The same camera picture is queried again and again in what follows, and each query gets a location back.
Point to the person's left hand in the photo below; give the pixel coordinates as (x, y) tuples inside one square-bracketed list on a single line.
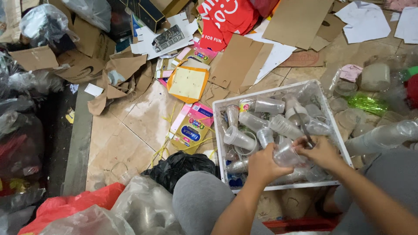
[(263, 166)]

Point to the person's right hand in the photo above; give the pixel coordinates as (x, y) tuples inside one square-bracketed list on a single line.
[(321, 151)]

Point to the person's left fingers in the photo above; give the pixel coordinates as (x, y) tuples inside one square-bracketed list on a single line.
[(269, 148)]

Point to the person's right fingers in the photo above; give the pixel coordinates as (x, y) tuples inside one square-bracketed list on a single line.
[(302, 143)]

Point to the clear plastic cup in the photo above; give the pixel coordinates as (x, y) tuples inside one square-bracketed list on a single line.
[(285, 155)]

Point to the pile of clear plastic cups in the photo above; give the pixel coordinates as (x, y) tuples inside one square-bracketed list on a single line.
[(261, 127)]

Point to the white plastic crate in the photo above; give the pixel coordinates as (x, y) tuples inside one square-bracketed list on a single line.
[(218, 130)]

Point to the green plastic bottle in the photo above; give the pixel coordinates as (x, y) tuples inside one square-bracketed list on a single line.
[(367, 103)]

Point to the flattened pink yellow milk carton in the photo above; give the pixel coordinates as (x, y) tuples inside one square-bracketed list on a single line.
[(197, 55), (192, 130)]

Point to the long stack of clear cups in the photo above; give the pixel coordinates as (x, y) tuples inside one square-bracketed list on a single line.
[(382, 137)]

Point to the crumpled pink paper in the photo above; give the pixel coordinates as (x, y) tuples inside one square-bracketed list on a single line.
[(351, 72)]

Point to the person's gray trouser left leg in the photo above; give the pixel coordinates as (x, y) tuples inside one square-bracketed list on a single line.
[(199, 199)]

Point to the person's gray trouser leg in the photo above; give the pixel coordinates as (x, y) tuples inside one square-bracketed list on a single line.
[(199, 199), (392, 169)]

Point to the black plastic bag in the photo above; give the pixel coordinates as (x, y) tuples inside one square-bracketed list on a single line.
[(181, 168)]

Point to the notched brown cardboard sheet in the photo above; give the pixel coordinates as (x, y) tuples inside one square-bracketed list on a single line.
[(236, 63)]

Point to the white paper sheet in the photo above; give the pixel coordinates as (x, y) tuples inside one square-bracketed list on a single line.
[(277, 55), (362, 21), (407, 24)]

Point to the person's gray trouser right leg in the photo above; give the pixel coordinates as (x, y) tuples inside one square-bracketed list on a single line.
[(392, 169)]

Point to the cloudy white plastic tub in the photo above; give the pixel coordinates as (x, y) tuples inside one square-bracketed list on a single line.
[(375, 76)]

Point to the orange envelope with cream sheet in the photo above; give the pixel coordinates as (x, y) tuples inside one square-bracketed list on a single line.
[(187, 83)]

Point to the large brown cardboard sheet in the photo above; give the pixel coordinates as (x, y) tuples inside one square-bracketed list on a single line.
[(295, 21)]

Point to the red plastic lid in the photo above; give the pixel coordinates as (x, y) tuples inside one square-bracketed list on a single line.
[(413, 91)]

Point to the green plastic lid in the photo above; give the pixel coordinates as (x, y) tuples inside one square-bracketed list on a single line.
[(412, 71)]

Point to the large clear plastic bag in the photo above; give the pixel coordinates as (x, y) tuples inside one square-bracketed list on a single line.
[(143, 209)]

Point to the white cardboard cutout gray print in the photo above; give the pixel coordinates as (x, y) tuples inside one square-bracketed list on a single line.
[(166, 36)]

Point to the torn brown paper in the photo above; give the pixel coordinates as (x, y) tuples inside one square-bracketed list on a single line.
[(120, 81)]

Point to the black cardboard box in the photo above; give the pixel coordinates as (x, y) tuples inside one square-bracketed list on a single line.
[(147, 13)]

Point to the small white paper scrap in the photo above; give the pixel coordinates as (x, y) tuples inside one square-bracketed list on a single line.
[(93, 89)]

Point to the brown cardboard box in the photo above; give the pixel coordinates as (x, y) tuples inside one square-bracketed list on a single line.
[(78, 52)]

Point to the heap of dark plastic bags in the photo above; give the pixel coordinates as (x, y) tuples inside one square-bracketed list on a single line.
[(19, 130)]

